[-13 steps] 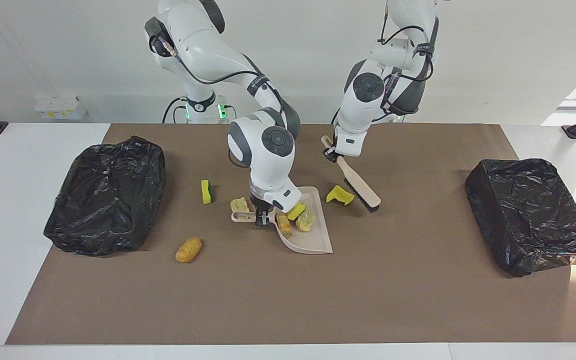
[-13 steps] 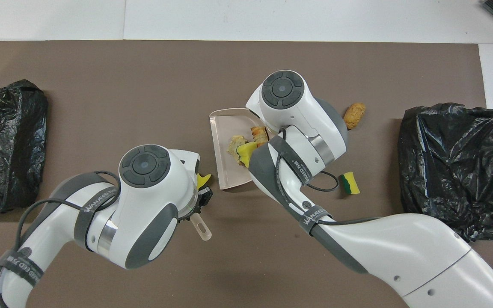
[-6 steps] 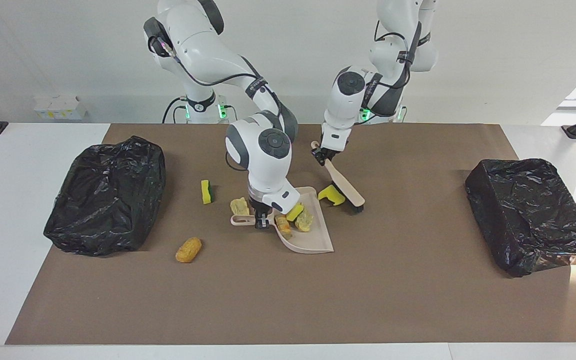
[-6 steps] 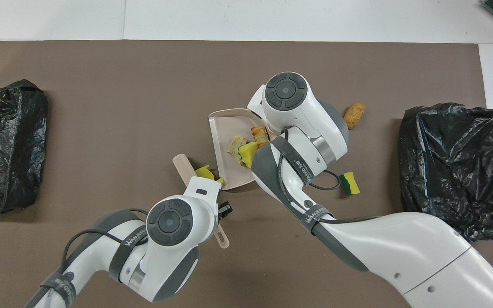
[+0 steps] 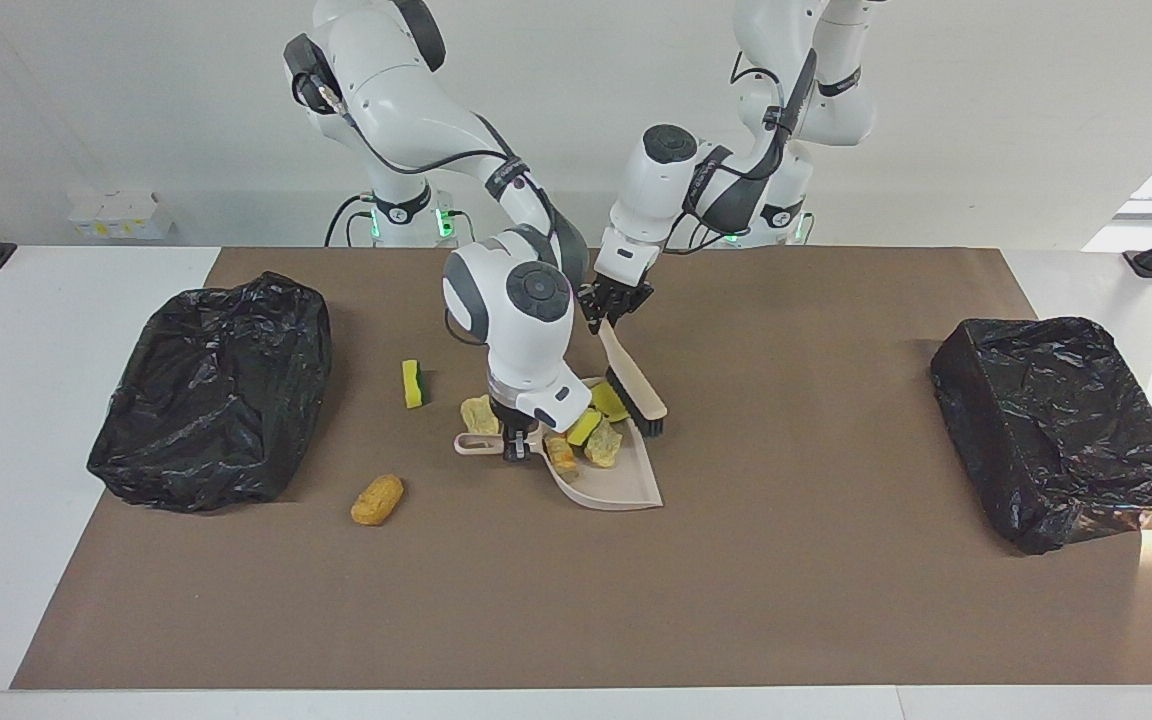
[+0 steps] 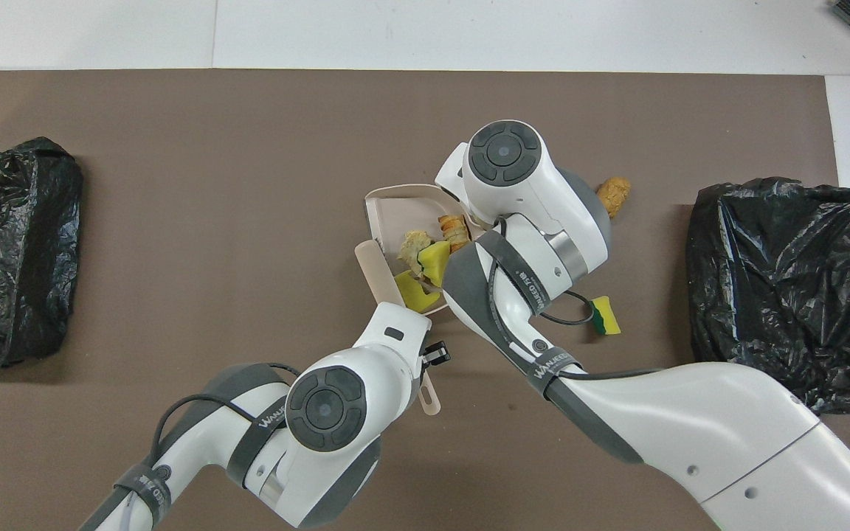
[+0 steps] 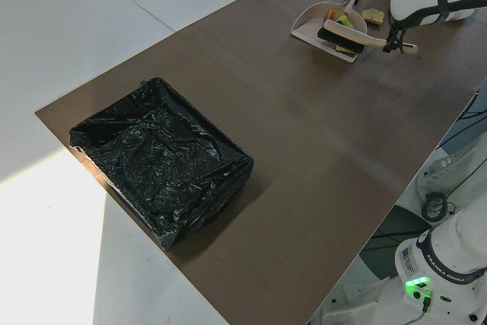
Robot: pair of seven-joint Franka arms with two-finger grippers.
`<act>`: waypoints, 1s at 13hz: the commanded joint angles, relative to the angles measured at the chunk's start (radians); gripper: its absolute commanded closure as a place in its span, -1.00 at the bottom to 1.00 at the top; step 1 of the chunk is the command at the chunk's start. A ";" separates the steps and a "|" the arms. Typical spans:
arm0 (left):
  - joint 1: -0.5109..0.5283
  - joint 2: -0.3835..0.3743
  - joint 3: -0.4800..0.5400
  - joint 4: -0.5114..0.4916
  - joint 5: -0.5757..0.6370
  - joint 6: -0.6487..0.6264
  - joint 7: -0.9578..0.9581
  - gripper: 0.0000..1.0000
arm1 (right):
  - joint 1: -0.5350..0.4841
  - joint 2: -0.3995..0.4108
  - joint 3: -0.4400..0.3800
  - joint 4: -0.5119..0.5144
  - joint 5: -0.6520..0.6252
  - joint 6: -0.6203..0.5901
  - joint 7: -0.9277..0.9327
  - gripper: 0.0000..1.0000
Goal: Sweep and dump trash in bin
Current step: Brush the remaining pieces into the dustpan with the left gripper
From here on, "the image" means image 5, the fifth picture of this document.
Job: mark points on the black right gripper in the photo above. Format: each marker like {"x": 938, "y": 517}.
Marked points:
{"x": 513, "y": 420}

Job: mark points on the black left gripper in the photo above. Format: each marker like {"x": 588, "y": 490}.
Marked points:
{"x": 616, "y": 300}

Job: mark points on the orange cream striped foam piece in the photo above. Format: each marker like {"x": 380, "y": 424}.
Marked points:
{"x": 561, "y": 458}

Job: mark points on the pale cream foam piece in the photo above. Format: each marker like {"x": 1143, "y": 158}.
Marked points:
{"x": 604, "y": 445}
{"x": 478, "y": 415}

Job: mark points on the beige hand brush black bristles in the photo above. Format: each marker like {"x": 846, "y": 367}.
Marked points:
{"x": 631, "y": 375}

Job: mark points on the yellow sponge piece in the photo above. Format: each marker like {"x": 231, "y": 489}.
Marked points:
{"x": 609, "y": 402}
{"x": 584, "y": 428}

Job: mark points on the beige plastic dustpan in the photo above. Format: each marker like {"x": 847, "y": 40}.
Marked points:
{"x": 626, "y": 485}

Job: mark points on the yellow sponge with green layer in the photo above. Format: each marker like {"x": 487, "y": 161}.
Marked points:
{"x": 412, "y": 388}

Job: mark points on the brown nugget shaped foam piece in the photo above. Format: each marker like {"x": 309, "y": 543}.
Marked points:
{"x": 376, "y": 500}

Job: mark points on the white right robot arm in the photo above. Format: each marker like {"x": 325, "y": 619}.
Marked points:
{"x": 526, "y": 340}

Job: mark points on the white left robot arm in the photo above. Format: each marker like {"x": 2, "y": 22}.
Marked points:
{"x": 666, "y": 190}

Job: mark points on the bin lined with black bag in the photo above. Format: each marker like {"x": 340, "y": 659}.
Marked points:
{"x": 206, "y": 420}
{"x": 1056, "y": 430}

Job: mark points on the brown table mat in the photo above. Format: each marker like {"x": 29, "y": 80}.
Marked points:
{"x": 536, "y": 620}

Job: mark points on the white carton boxes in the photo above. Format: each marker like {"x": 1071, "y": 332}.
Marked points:
{"x": 121, "y": 215}

